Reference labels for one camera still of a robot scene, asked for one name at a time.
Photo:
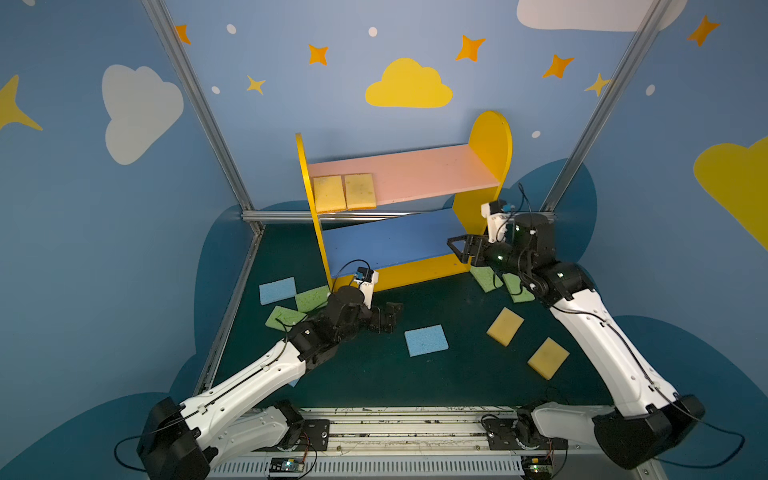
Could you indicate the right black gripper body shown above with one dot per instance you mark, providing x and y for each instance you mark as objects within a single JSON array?
[{"x": 477, "y": 248}]

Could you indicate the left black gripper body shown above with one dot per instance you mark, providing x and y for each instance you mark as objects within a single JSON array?
[{"x": 382, "y": 316}]

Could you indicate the yellow sponge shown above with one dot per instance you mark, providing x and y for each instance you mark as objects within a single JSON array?
[
  {"x": 329, "y": 194},
  {"x": 505, "y": 326},
  {"x": 360, "y": 191},
  {"x": 548, "y": 358}
]

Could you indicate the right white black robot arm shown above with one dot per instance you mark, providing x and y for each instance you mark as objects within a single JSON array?
[{"x": 647, "y": 416}]

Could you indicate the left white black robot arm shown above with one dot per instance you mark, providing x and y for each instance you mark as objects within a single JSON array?
[{"x": 187, "y": 440}]

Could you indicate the yellow shelf with coloured boards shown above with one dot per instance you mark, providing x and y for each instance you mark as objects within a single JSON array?
[{"x": 450, "y": 183}]

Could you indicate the green sponge right inner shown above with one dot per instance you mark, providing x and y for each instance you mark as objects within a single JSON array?
[{"x": 486, "y": 278}]

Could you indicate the green sponge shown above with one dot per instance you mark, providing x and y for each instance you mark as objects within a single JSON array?
[
  {"x": 283, "y": 319},
  {"x": 518, "y": 292},
  {"x": 486, "y": 278},
  {"x": 312, "y": 299}
]

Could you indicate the blue sponge centre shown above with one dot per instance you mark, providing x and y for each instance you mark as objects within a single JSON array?
[{"x": 426, "y": 340}]

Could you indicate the green sponge right outer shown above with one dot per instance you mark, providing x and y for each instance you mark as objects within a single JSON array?
[{"x": 518, "y": 292}]

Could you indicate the green sponge left upper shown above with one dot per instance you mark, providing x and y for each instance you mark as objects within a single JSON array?
[{"x": 312, "y": 299}]

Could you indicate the green sponge left lower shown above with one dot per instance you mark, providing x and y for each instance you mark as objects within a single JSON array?
[{"x": 283, "y": 319}]

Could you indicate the blue sponge far left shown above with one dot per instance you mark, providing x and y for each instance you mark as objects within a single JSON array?
[{"x": 276, "y": 291}]

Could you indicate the left green circuit board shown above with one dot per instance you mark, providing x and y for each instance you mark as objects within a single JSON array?
[{"x": 286, "y": 466}]

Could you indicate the green circuit board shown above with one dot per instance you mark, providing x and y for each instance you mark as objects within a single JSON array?
[
  {"x": 536, "y": 468},
  {"x": 286, "y": 466}
]

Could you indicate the right green circuit board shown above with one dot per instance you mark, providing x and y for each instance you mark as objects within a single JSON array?
[{"x": 536, "y": 468}]

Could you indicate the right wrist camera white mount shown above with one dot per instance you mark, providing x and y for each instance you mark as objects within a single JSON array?
[{"x": 498, "y": 214}]

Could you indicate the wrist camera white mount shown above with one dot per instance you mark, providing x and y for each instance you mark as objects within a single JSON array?
[
  {"x": 498, "y": 214},
  {"x": 366, "y": 280}
]

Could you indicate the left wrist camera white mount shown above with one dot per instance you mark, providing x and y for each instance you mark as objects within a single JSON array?
[{"x": 366, "y": 280}]

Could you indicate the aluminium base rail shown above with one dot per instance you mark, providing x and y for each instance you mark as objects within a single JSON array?
[{"x": 422, "y": 443}]

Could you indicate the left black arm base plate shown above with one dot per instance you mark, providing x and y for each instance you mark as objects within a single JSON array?
[{"x": 312, "y": 432}]

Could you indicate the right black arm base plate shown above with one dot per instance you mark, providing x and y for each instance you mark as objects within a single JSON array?
[{"x": 513, "y": 434}]

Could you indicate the rear aluminium frame bar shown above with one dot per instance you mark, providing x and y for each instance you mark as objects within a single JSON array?
[{"x": 267, "y": 216}]

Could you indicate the right aluminium frame post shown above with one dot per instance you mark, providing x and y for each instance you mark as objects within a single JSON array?
[{"x": 632, "y": 58}]

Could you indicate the aluminium frame post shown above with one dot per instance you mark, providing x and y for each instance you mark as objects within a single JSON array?
[
  {"x": 632, "y": 58},
  {"x": 161, "y": 20}
]

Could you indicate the left aluminium frame post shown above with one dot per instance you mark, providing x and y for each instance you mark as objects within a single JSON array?
[{"x": 161, "y": 20}]

